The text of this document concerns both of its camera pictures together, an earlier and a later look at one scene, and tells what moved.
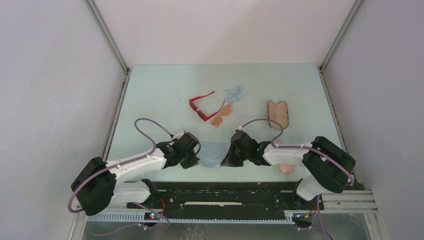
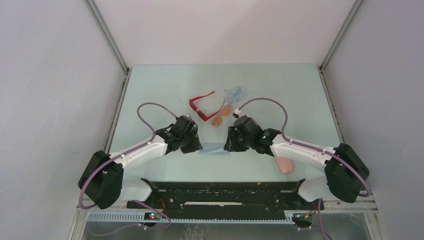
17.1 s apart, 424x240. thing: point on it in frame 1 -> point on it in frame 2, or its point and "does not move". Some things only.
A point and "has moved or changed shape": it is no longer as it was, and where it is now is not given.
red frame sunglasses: x=201 y=114 does not move
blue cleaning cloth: x=233 y=95 does not move
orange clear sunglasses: x=216 y=121 does not move
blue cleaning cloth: x=211 y=153 has moved or changed shape
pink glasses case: x=286 y=168 does not move
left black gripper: x=192 y=162 -> x=195 y=145
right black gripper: x=230 y=160 -> x=231 y=144
